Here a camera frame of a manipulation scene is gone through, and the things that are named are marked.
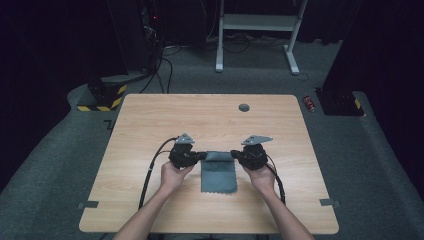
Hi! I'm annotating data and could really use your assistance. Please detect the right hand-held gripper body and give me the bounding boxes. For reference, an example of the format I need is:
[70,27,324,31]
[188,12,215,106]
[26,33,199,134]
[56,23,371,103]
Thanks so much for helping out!
[238,134,274,171]

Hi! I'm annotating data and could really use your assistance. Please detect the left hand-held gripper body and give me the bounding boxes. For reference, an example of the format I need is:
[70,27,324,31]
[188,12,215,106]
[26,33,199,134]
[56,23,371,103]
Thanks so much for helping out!
[168,133,201,170]

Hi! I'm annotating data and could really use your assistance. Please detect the grey cleaning cloth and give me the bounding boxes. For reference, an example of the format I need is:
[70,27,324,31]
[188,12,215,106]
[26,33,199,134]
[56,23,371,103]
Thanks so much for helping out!
[200,150,239,195]

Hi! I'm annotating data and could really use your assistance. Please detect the person's left hand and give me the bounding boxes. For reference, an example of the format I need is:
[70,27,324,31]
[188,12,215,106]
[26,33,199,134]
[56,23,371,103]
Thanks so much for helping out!
[160,161,196,196]

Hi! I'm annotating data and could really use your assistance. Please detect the person's right hand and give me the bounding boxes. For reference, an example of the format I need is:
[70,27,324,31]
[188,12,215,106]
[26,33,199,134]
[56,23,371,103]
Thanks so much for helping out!
[242,164,277,198]

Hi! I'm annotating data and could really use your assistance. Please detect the red object on floor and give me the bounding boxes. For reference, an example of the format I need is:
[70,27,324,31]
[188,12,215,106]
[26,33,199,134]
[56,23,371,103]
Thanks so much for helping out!
[302,95,317,114]

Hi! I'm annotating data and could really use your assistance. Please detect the grey tape strip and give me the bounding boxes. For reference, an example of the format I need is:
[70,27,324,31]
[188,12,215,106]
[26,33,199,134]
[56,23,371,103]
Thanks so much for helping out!
[77,200,100,211]
[318,198,342,208]

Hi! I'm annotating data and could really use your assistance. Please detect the yellow black striped stand base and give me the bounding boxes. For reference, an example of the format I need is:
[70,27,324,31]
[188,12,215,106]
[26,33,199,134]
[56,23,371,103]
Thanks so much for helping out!
[76,83,129,113]

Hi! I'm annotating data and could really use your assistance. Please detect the dark computer tower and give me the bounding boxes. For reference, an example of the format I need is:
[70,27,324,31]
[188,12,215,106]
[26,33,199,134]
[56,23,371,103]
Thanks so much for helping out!
[139,0,165,74]

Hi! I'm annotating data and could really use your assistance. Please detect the white metal stand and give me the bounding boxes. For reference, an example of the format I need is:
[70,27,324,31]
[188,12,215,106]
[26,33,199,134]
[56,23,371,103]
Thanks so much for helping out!
[215,0,310,76]

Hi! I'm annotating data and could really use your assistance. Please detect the black curtain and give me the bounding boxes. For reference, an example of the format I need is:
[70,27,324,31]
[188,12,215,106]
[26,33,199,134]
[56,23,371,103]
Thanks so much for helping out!
[321,0,424,188]

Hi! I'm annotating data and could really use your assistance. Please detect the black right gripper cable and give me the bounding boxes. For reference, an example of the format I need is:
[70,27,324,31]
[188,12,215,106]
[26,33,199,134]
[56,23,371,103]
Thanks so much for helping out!
[265,154,287,205]

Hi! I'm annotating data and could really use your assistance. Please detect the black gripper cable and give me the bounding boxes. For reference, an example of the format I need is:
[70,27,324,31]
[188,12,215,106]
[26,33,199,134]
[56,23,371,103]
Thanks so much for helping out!
[265,154,287,205]
[137,136,180,211]

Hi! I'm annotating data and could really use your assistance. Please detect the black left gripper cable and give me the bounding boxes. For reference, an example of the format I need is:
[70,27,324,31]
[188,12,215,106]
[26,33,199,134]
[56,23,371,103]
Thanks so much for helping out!
[137,136,180,211]

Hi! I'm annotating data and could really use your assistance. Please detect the black floor cables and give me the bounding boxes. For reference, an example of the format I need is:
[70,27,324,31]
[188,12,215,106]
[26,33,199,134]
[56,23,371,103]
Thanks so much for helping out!
[139,44,183,95]

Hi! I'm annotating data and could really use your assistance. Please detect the cables under white stand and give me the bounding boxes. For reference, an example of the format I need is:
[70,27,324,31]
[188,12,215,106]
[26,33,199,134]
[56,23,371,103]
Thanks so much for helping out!
[199,30,292,55]

